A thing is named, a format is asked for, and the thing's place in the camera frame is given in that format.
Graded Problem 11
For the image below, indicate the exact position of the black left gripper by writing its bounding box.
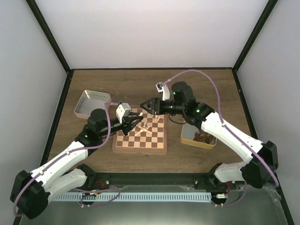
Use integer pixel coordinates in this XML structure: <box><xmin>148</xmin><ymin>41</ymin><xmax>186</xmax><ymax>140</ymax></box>
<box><xmin>99</xmin><ymin>112</ymin><xmax>144</xmax><ymax>137</ymax></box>

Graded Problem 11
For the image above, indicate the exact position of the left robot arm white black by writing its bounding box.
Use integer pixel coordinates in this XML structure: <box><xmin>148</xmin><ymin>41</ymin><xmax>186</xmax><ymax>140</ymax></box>
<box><xmin>10</xmin><ymin>107</ymin><xmax>143</xmax><ymax>219</ymax></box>

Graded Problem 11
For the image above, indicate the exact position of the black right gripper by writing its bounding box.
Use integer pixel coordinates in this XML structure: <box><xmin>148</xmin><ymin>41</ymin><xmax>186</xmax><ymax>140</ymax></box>
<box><xmin>141</xmin><ymin>98</ymin><xmax>185</xmax><ymax>115</ymax></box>

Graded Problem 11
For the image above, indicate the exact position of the black aluminium frame rail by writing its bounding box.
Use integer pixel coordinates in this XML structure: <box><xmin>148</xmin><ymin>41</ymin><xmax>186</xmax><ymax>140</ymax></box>
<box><xmin>86</xmin><ymin>172</ymin><xmax>235</xmax><ymax>190</ymax></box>

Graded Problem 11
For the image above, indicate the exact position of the yellow metal tin tray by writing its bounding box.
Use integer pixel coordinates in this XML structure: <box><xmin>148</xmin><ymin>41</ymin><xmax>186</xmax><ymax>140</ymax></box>
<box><xmin>180</xmin><ymin>123</ymin><xmax>217</xmax><ymax>150</ymax></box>

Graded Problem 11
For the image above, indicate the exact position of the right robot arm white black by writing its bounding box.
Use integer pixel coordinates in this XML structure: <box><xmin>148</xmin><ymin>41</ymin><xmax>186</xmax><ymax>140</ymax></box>
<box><xmin>140</xmin><ymin>82</ymin><xmax>278</xmax><ymax>189</ymax></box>

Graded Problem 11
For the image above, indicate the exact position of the wooden chess board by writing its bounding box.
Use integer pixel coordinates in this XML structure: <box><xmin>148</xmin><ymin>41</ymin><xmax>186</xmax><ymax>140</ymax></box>
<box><xmin>112</xmin><ymin>105</ymin><xmax>167</xmax><ymax>154</ymax></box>

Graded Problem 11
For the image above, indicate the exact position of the dark brown chess pieces pile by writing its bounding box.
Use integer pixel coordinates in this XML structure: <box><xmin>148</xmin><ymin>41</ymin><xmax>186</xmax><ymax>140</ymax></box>
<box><xmin>193</xmin><ymin>130</ymin><xmax>215</xmax><ymax>144</ymax></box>

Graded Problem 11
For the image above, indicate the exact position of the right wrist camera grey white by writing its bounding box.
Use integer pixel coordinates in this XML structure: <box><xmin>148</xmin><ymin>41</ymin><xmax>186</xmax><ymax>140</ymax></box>
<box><xmin>156</xmin><ymin>82</ymin><xmax>170</xmax><ymax>101</ymax></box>

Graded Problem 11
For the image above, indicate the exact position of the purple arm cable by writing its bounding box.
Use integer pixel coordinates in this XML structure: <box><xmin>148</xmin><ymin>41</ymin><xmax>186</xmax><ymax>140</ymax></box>
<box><xmin>12</xmin><ymin>101</ymin><xmax>125</xmax><ymax>218</ymax></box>
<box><xmin>161</xmin><ymin>69</ymin><xmax>279</xmax><ymax>208</ymax></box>

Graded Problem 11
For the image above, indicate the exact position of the pink metal tin tray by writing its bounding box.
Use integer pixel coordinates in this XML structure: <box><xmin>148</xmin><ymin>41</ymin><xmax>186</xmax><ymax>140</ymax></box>
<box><xmin>74</xmin><ymin>90</ymin><xmax>111</xmax><ymax>119</ymax></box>

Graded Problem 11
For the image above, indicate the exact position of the light blue slotted cable duct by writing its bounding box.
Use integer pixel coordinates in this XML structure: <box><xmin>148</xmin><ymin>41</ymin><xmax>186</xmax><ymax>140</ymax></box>
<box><xmin>54</xmin><ymin>192</ymin><xmax>211</xmax><ymax>203</ymax></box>

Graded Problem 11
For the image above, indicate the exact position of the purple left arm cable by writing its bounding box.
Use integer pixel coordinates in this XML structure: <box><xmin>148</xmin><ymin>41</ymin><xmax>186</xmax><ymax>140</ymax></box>
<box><xmin>12</xmin><ymin>101</ymin><xmax>125</xmax><ymax>218</ymax></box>

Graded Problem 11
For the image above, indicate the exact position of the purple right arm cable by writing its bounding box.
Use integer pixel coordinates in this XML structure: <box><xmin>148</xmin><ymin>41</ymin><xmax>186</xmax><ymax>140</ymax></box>
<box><xmin>161</xmin><ymin>69</ymin><xmax>279</xmax><ymax>208</ymax></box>

